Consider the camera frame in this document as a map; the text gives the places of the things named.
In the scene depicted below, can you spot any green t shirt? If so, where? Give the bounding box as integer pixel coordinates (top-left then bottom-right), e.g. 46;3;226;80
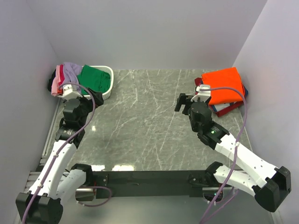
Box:
78;65;111;93

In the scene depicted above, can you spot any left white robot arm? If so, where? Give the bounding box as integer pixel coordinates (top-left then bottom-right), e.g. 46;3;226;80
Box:
16;88;104;224

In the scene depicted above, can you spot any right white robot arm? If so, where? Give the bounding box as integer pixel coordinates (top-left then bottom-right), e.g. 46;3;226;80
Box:
175;93;291;212

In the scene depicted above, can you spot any white folded t shirt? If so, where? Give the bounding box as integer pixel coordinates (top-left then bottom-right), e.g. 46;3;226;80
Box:
214;103;230;112

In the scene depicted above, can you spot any dark red folded t shirt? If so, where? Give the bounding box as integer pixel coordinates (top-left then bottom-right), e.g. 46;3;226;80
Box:
194;77;248;117

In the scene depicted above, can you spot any white plastic laundry basket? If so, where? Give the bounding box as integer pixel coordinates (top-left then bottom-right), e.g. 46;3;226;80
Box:
56;65;114;101

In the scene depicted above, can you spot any magenta t shirt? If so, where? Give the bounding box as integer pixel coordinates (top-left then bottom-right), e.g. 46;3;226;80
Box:
58;64;65;85

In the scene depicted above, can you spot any pink t shirt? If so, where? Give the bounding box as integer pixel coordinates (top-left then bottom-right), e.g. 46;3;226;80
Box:
51;65;62;97

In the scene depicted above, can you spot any lilac t shirt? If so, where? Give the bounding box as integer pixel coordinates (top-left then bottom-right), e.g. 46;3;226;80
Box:
63;62;83;84

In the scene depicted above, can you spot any black t shirt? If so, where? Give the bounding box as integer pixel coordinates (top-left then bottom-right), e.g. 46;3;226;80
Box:
47;70;56;92

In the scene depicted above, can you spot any orange folded t shirt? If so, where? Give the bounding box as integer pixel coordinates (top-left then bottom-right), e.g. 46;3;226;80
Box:
201;67;245;105

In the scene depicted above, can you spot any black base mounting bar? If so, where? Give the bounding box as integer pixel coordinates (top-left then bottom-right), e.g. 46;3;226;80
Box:
93;170;212;197

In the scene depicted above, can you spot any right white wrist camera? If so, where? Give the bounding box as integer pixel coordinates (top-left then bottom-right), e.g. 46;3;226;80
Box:
191;84;211;102

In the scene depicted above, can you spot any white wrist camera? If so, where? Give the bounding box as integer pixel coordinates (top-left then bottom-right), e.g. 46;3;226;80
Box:
191;84;211;102
61;84;82;100

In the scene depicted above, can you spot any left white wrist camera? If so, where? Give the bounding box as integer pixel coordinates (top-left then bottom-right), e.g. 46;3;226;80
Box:
61;84;82;100

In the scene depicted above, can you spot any aluminium rail frame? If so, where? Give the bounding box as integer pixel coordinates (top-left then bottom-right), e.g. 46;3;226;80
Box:
24;100;93;193

